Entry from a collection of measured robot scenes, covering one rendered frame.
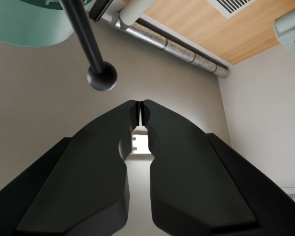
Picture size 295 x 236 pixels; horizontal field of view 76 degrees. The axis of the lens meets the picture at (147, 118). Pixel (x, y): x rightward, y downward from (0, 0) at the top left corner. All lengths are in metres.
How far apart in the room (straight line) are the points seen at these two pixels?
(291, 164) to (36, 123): 2.89
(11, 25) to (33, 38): 0.03
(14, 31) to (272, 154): 3.08
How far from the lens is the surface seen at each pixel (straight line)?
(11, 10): 0.26
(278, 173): 3.15
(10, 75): 1.63
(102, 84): 0.22
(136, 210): 1.84
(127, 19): 2.04
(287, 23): 2.27
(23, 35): 0.29
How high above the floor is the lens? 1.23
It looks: 47 degrees up
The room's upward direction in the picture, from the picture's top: 112 degrees counter-clockwise
